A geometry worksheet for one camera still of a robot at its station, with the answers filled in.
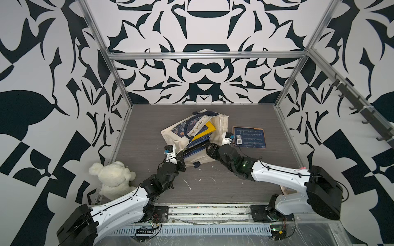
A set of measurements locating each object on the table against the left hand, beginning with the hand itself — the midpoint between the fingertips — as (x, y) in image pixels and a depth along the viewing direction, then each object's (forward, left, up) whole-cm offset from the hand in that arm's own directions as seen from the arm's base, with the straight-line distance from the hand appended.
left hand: (181, 150), depth 80 cm
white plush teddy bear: (-15, +27, +5) cm, 31 cm away
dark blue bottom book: (+6, -7, -10) cm, 13 cm away
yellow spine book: (+17, -15, -5) cm, 23 cm away
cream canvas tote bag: (+8, +1, +1) cm, 9 cm away
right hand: (+2, -14, +1) cm, 14 cm away
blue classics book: (+14, -43, -12) cm, 47 cm away
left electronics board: (-34, +18, -18) cm, 42 cm away
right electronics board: (-35, -44, -15) cm, 58 cm away
